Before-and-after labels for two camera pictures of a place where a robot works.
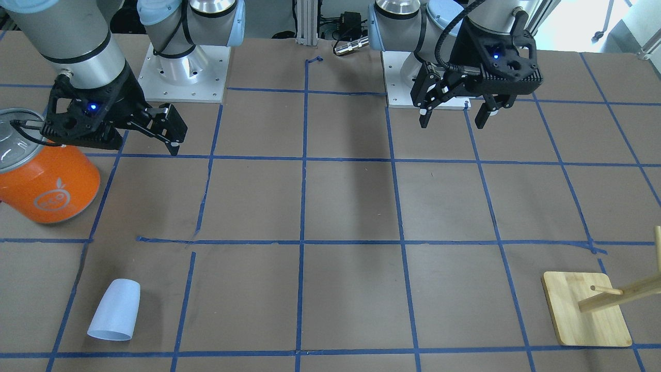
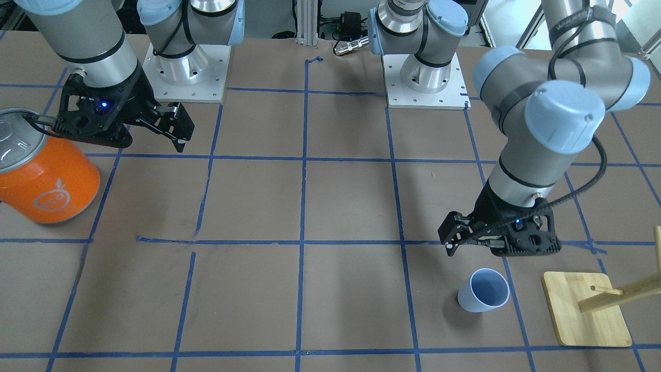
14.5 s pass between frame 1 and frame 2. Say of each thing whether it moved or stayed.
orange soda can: stayed
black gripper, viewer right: moved
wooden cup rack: stayed
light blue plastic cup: moved
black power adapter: stayed
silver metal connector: stayed
